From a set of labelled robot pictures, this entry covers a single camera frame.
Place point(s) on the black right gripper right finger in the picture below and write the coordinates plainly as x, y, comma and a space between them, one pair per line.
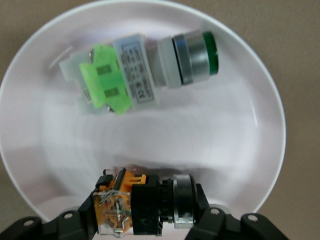
225, 228

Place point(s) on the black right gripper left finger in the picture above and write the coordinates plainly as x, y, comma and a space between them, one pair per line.
62, 227

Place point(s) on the orange black push-button switch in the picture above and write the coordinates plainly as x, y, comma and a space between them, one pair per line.
143, 207

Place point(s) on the pink round plate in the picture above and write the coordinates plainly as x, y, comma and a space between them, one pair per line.
150, 140

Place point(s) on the green white push-button switch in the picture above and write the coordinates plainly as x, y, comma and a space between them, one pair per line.
135, 70

